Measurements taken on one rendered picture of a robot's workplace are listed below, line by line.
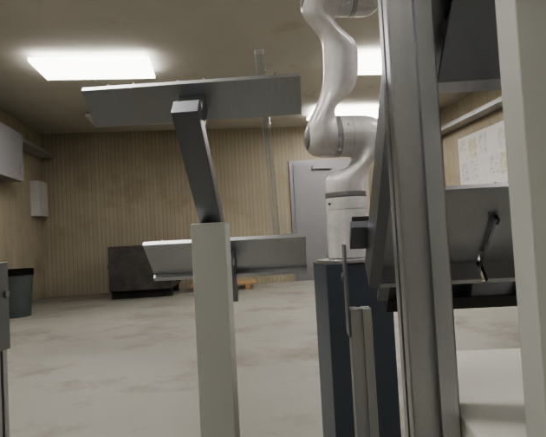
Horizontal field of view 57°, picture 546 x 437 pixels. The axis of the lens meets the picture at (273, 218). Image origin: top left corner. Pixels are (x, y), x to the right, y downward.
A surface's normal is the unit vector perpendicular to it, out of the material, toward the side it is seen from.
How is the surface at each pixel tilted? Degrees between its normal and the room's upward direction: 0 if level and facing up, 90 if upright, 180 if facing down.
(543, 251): 90
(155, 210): 90
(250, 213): 90
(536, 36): 90
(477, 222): 137
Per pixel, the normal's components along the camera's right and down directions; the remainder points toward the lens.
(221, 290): -0.04, -0.04
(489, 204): 0.00, 0.71
